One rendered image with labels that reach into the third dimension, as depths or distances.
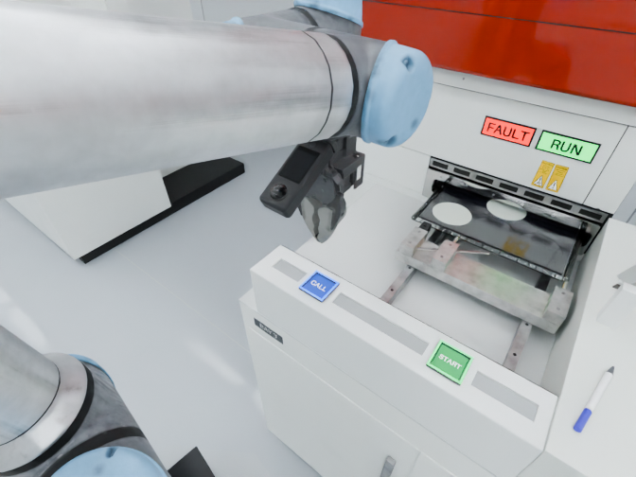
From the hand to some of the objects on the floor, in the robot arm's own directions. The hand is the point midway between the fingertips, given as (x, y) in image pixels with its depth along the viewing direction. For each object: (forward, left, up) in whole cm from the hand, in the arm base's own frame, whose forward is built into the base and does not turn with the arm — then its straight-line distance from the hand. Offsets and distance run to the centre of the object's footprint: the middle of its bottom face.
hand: (318, 238), depth 61 cm
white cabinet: (+20, -25, -111) cm, 115 cm away
